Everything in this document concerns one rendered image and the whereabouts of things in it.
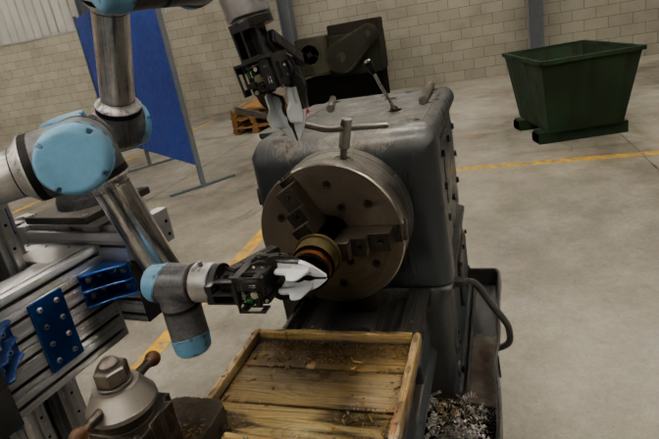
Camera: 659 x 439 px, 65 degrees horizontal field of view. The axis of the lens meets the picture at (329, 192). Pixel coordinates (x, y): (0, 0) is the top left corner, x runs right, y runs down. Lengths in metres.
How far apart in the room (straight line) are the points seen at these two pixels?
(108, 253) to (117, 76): 0.44
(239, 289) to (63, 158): 0.36
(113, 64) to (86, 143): 0.49
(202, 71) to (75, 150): 11.61
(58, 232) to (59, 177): 0.63
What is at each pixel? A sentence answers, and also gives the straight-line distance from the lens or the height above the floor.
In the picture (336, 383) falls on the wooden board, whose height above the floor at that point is 0.88.
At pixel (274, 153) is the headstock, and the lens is 1.24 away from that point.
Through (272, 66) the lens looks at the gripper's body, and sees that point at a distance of 0.84.
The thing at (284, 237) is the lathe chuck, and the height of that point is 1.08.
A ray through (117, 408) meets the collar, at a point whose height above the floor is 1.14.
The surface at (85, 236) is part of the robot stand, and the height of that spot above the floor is 1.09.
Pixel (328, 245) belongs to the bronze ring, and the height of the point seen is 1.11.
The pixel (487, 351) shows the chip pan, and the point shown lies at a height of 0.54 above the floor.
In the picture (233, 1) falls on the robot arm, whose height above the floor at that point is 1.55.
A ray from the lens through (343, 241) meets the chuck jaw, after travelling 0.99.
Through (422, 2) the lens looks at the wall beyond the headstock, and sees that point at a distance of 10.91.
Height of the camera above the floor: 1.49
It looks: 18 degrees down
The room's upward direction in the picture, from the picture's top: 10 degrees counter-clockwise
